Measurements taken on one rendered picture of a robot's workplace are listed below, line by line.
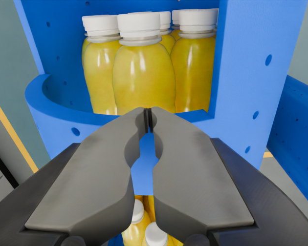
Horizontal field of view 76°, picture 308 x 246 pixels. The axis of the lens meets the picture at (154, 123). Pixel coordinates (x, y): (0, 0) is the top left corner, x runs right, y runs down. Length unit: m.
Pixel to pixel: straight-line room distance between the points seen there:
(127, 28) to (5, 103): 1.72
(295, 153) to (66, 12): 0.68
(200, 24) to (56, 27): 0.19
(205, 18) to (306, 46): 1.45
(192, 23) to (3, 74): 1.62
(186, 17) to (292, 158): 0.61
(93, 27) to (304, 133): 0.66
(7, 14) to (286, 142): 1.59
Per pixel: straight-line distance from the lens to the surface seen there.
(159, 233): 0.39
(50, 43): 0.31
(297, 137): 0.75
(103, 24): 0.24
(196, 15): 0.22
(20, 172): 2.28
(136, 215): 0.41
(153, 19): 0.19
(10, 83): 1.76
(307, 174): 0.71
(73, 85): 0.34
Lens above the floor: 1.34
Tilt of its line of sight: 59 degrees down
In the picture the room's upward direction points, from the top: 178 degrees counter-clockwise
